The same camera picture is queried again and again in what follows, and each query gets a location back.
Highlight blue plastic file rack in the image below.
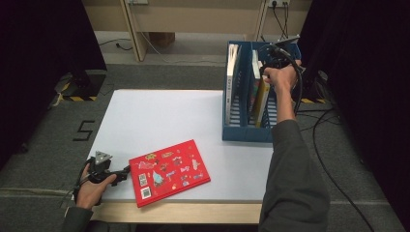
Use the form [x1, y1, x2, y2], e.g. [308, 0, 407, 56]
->
[221, 40, 303, 143]

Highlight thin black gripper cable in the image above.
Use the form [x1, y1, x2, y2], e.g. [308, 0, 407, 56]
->
[74, 157, 95, 196]

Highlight white cable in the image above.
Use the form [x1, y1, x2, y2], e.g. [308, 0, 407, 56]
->
[130, 3, 225, 65]

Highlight red sticker-print book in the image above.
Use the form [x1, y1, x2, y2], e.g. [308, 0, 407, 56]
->
[129, 138, 212, 209]

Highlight teal cover book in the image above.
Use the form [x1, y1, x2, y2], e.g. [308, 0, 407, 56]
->
[249, 48, 263, 122]

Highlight short black floor cable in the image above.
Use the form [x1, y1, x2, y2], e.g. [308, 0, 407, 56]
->
[298, 109, 342, 133]

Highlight wooden desk frame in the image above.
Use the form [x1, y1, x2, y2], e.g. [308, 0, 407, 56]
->
[81, 0, 313, 63]

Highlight white picture-grid book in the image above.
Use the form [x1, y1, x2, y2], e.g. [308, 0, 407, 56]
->
[224, 43, 242, 127]

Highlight person's right hand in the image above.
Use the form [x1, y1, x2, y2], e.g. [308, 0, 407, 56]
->
[262, 59, 300, 95]

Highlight thick black gripper cable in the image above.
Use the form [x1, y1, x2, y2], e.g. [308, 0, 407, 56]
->
[274, 43, 305, 114]

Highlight black curtain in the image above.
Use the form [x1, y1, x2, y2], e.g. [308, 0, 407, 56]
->
[296, 0, 410, 226]
[0, 0, 108, 170]

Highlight cardboard box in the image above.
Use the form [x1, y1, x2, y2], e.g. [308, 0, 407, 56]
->
[148, 32, 177, 49]

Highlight person's left hand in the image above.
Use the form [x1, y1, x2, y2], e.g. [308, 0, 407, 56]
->
[74, 163, 118, 211]

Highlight long black floor cable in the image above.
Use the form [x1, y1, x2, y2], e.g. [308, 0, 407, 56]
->
[311, 107, 376, 232]

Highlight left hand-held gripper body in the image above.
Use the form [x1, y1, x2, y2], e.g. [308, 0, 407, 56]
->
[85, 150, 114, 184]

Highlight stand base with striped tape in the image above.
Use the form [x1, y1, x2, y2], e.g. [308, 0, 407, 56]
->
[291, 66, 330, 104]
[52, 70, 108, 102]

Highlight yellow cover book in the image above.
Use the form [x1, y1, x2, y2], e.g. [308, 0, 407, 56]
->
[255, 75, 272, 129]

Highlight black outlet cables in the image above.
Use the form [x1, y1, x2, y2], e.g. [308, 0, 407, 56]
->
[272, 3, 291, 44]

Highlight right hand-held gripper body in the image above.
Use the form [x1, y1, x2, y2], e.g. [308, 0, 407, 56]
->
[257, 36, 302, 71]

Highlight black cable with plug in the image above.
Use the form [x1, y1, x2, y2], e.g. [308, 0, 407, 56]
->
[97, 38, 133, 52]

